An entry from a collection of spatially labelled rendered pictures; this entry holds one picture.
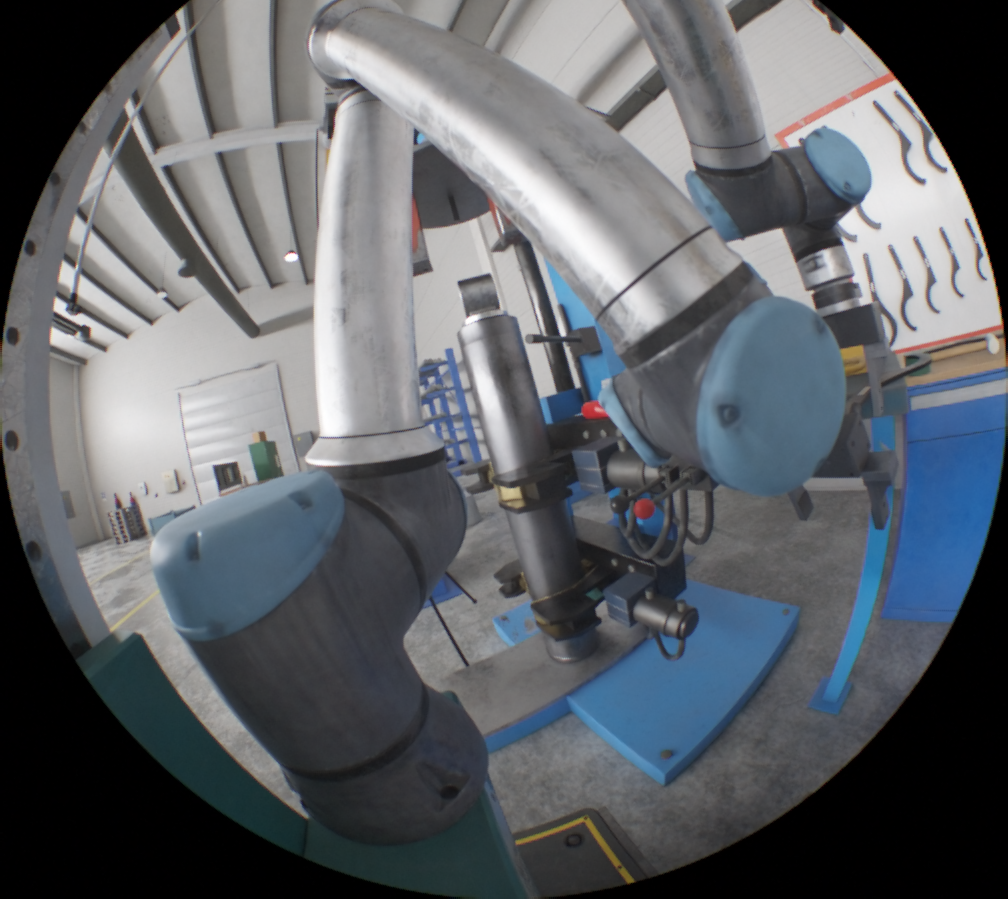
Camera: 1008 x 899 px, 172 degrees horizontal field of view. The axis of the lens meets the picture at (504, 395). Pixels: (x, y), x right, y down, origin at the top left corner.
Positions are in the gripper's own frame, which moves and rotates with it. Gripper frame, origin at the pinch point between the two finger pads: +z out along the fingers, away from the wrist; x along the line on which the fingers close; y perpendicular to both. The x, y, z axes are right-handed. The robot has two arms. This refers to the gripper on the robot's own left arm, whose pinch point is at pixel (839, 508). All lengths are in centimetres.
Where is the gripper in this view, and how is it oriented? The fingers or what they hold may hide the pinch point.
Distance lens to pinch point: 51.3
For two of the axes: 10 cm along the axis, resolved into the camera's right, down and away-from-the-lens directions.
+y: 7.7, -6.2, 1.6
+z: 6.4, 7.7, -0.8
